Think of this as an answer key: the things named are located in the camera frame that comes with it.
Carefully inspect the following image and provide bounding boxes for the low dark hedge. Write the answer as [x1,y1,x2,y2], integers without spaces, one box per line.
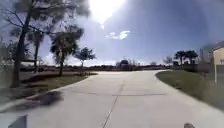
[19,63,174,73]

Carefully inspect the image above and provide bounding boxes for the small dark tree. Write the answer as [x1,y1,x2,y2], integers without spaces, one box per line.
[73,46,97,68]

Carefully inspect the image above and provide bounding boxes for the pale concrete road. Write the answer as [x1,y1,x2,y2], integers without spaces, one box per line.
[0,69,224,128]

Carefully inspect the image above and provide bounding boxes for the palm tree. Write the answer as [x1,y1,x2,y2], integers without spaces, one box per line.
[25,30,46,74]
[49,25,85,77]

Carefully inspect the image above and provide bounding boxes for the grass verge with mulch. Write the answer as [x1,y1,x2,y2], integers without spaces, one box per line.
[0,70,98,104]

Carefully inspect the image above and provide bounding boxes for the group of palm trees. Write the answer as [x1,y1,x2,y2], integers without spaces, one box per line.
[173,49,200,66]

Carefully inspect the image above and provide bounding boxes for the green grass verge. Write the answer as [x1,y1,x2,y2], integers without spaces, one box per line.
[155,69,224,113]

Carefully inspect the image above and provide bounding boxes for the tall bare-trunk tree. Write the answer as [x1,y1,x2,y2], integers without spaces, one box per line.
[0,0,91,89]

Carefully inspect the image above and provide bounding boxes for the robot's own part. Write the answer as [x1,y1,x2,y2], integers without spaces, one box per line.
[183,122,196,128]

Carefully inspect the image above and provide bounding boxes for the beige building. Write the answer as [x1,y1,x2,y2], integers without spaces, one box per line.
[209,41,224,84]

